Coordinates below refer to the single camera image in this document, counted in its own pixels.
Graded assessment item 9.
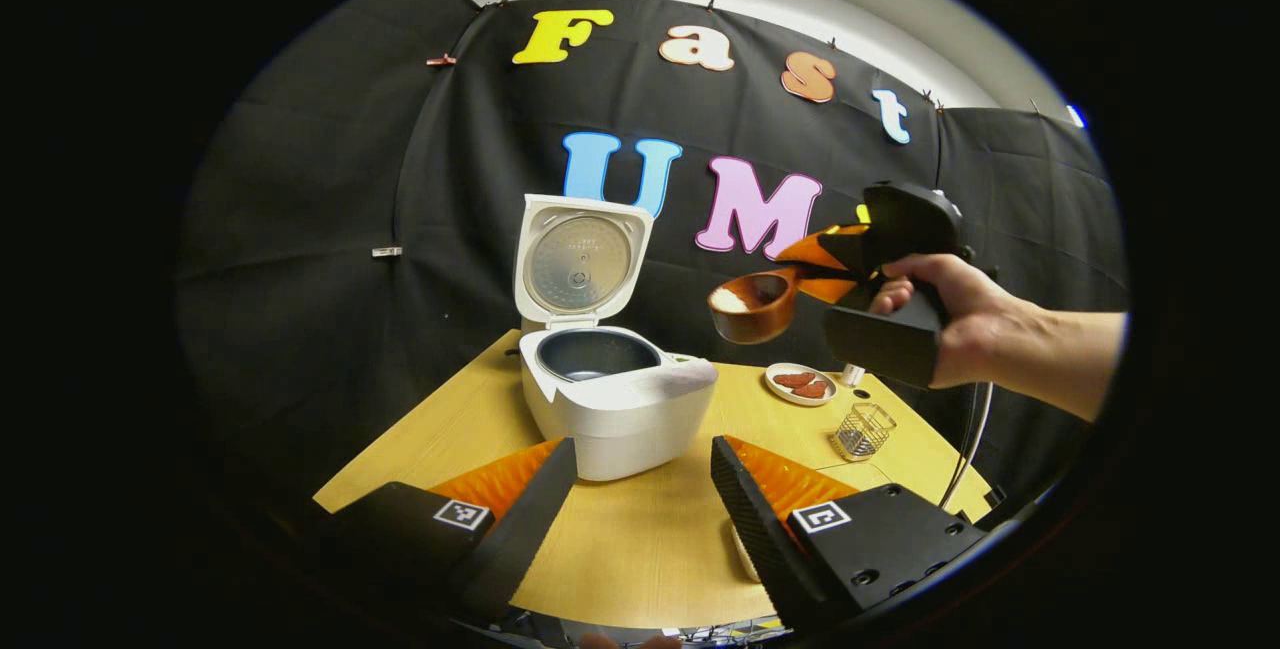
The white round plate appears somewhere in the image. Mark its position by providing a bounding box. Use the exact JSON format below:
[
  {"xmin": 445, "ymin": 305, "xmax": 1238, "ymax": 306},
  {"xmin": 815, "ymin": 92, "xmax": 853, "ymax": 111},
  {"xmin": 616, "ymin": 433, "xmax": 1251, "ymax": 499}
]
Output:
[{"xmin": 765, "ymin": 362, "xmax": 838, "ymax": 407}]

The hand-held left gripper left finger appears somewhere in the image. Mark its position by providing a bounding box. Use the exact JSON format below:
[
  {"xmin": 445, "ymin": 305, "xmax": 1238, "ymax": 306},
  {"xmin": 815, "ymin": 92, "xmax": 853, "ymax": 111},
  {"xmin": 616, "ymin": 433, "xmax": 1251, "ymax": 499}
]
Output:
[{"xmin": 320, "ymin": 437, "xmax": 579, "ymax": 625}]

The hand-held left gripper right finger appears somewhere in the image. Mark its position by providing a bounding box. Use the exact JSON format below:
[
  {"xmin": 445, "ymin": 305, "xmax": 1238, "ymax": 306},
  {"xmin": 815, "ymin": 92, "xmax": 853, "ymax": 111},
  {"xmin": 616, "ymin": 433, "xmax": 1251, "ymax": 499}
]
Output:
[{"xmin": 710, "ymin": 434, "xmax": 991, "ymax": 630}]

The brown wooden spoon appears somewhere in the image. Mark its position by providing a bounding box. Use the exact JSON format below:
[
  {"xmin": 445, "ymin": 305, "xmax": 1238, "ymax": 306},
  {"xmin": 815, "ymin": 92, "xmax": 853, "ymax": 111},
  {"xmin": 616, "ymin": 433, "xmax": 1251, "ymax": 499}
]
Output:
[{"xmin": 708, "ymin": 264, "xmax": 866, "ymax": 346}]

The clear container of rice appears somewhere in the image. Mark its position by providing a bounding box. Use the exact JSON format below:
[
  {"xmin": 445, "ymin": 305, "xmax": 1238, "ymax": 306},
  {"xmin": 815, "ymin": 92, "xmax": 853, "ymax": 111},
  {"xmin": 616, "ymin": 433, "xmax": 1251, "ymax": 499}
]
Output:
[{"xmin": 730, "ymin": 519, "xmax": 766, "ymax": 585}]

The black backdrop cloth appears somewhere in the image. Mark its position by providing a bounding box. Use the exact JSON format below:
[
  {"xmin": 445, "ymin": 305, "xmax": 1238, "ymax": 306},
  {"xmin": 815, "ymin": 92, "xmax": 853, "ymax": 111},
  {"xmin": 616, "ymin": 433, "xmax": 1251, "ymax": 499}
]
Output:
[{"xmin": 175, "ymin": 0, "xmax": 1131, "ymax": 530}]

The wire chopstick holder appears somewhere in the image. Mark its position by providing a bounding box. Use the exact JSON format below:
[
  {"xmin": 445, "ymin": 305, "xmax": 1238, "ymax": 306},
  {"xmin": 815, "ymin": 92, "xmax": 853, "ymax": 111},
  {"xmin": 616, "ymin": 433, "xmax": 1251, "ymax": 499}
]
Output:
[{"xmin": 832, "ymin": 402, "xmax": 897, "ymax": 461}]

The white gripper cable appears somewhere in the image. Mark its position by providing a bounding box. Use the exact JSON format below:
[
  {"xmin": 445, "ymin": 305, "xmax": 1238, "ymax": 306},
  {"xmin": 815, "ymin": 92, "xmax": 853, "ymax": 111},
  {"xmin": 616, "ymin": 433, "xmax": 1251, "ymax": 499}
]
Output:
[{"xmin": 940, "ymin": 381, "xmax": 994, "ymax": 510}]

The white rice cooker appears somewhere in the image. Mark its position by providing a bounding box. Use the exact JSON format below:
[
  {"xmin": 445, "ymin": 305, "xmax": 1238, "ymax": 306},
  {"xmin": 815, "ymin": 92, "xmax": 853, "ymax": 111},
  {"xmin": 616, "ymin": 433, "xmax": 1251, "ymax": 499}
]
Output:
[{"xmin": 513, "ymin": 193, "xmax": 719, "ymax": 482}]

